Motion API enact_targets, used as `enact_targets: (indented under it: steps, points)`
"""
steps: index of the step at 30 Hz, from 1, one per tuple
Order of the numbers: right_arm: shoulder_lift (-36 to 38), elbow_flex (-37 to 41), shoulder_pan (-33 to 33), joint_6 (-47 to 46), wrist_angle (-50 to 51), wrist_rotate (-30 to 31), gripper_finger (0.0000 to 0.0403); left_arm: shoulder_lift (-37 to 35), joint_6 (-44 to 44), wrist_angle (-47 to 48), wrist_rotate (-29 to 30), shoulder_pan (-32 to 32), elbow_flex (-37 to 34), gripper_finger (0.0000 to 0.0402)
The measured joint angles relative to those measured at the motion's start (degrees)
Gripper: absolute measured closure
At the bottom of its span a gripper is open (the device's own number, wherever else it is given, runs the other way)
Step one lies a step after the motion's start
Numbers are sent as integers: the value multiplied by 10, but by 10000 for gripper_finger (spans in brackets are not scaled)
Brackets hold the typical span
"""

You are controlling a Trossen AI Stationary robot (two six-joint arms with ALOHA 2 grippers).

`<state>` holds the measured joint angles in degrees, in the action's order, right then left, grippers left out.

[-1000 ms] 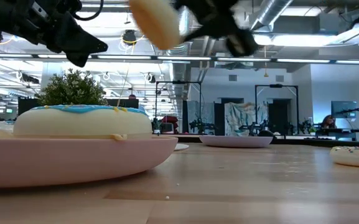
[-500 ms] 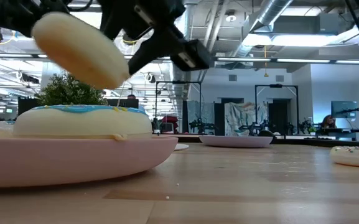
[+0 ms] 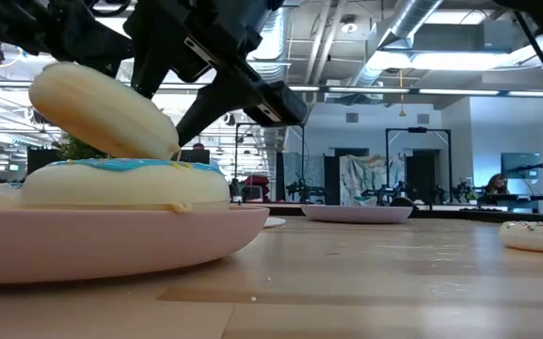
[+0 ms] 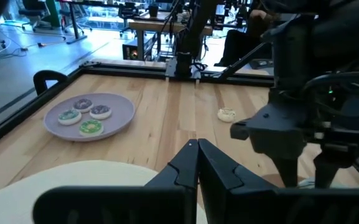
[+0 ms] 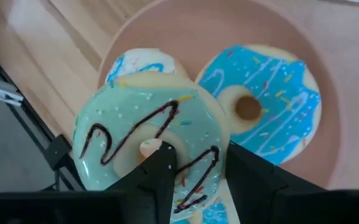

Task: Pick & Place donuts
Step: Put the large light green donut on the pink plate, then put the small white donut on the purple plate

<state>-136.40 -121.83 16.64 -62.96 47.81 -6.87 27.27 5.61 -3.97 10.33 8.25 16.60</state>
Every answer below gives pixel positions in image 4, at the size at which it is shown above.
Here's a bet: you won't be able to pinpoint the black cup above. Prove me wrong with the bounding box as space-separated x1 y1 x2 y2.
147 4 160 18

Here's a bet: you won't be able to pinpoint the white woven round placemat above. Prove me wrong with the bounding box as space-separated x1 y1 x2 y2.
0 159 208 224

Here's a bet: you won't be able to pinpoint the large purple plate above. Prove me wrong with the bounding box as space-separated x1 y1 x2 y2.
43 92 136 142

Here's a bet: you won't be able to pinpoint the black diagonal brace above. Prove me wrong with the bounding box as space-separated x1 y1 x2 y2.
218 42 275 80

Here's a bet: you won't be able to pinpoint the black computer tower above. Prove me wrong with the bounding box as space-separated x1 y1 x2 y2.
122 38 156 62

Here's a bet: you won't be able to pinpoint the wooden desk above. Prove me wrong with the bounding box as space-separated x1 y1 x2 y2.
128 17 214 60

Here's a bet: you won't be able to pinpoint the small white sprinkled donut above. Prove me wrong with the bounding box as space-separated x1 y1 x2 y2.
217 106 237 123

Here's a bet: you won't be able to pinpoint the small green iced donut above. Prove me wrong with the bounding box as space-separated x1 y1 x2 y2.
78 119 105 138

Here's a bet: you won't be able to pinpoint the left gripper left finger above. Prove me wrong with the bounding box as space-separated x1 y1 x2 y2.
144 138 200 190

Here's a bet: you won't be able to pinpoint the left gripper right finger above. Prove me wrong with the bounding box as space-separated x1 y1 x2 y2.
198 138 277 224

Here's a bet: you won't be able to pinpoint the black chair back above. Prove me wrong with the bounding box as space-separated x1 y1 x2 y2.
32 69 70 96

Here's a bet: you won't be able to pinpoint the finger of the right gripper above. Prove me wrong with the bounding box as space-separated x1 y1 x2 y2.
271 155 302 189
313 142 358 189

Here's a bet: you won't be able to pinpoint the floor cables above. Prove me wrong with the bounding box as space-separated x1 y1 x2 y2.
0 24 65 63

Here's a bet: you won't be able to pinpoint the person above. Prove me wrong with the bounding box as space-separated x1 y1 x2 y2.
213 0 275 68

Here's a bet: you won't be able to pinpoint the small chocolate iced donut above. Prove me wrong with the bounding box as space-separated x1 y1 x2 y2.
72 98 95 114
89 105 113 121

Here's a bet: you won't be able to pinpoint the black desk leg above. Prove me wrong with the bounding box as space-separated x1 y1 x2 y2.
65 0 88 45

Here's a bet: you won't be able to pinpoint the black office chair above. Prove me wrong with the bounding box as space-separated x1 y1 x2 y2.
118 2 140 34
17 0 62 32

